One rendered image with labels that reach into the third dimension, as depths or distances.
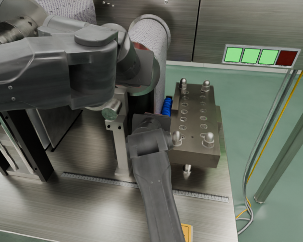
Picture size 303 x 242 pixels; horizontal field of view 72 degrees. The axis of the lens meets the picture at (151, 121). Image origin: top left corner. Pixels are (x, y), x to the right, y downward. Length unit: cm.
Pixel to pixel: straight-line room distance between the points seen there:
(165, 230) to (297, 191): 183
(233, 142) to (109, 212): 174
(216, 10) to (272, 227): 147
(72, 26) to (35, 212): 55
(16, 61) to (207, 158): 54
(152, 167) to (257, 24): 64
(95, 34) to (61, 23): 9
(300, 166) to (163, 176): 202
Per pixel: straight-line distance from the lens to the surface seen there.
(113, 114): 51
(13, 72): 22
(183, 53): 85
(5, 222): 76
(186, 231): 61
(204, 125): 72
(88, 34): 26
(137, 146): 37
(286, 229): 186
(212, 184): 73
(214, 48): 84
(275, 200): 195
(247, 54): 86
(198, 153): 63
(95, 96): 25
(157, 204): 32
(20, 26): 57
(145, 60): 40
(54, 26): 34
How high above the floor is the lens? 149
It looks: 40 degrees down
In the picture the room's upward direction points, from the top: straight up
